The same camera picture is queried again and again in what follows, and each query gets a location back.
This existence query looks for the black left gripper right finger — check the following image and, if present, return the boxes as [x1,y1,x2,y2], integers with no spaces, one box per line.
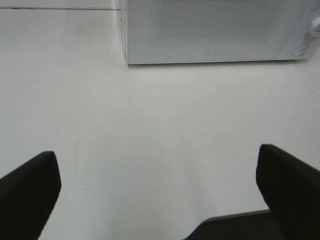
[256,144,320,240]

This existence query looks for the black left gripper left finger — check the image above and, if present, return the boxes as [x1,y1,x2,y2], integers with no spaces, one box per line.
[0,151,62,240]

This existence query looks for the round white door button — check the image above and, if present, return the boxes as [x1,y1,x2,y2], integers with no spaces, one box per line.
[292,43,309,57]

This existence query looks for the white lower microwave knob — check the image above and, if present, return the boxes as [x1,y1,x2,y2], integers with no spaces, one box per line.
[307,17,320,38]

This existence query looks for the white microwave oven body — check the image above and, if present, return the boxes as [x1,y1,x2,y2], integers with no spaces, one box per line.
[119,0,320,61]

